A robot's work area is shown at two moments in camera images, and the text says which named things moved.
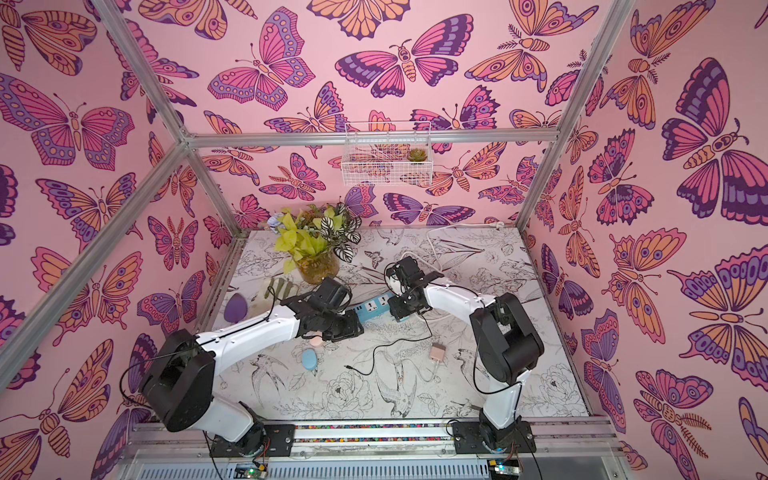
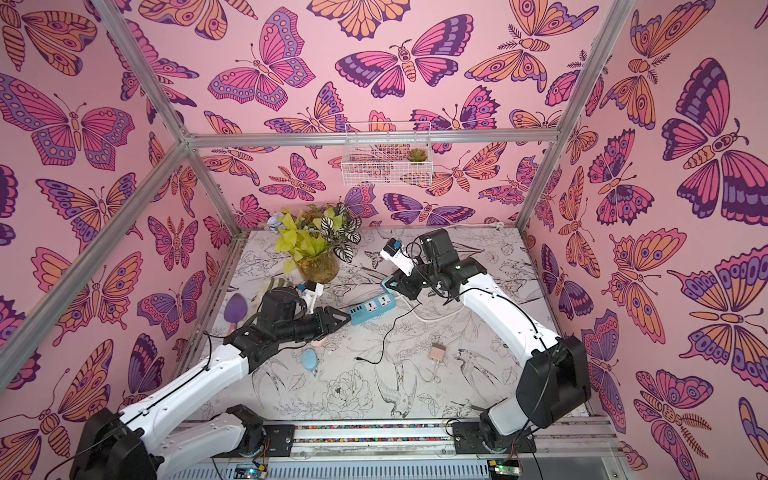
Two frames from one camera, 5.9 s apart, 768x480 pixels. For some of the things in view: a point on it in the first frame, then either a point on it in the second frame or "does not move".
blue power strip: x=373 y=307 does not move
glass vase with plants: x=315 y=237 does not move
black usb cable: x=402 y=340 -> x=359 y=358
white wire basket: x=387 y=154 does not move
